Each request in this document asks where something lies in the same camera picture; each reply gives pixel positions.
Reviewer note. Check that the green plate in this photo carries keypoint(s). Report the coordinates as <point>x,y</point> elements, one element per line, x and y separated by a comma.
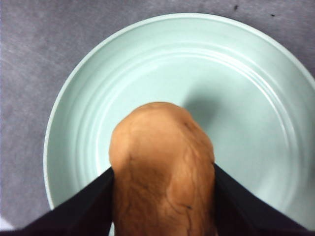
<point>251,94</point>

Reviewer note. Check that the brown potato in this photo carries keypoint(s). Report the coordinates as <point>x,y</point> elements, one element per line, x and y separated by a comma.
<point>163,174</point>

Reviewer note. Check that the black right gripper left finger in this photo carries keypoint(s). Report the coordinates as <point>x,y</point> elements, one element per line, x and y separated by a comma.
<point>86,214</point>

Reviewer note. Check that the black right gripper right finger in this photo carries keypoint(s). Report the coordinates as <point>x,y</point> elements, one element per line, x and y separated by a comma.
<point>241,212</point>

